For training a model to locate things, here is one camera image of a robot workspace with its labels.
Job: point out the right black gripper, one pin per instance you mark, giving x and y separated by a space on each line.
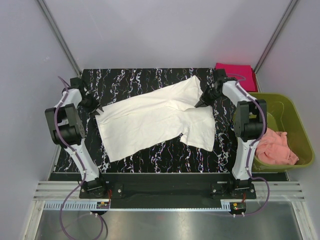
204 98

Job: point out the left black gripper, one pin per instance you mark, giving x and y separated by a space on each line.
91 110

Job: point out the white t shirt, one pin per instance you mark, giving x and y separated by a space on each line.
142 121

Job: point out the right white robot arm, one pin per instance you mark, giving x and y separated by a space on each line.
249 124

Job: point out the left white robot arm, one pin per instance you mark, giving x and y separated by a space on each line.
67 131

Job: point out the folded magenta t shirt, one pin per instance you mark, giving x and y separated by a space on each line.
240 72

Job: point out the olive green plastic basket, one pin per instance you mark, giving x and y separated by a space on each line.
282 116

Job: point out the pink crumpled t shirt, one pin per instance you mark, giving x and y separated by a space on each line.
273 149

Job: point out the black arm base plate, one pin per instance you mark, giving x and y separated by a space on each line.
172 187

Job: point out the aluminium rail profile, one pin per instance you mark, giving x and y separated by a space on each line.
53 190

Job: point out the left aluminium frame post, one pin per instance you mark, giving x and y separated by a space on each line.
59 37

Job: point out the aluminium frame post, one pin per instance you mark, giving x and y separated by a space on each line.
59 37
276 33

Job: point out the white slotted cable duct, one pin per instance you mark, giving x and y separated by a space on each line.
162 206

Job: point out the right aluminium frame post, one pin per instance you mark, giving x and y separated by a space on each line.
276 33

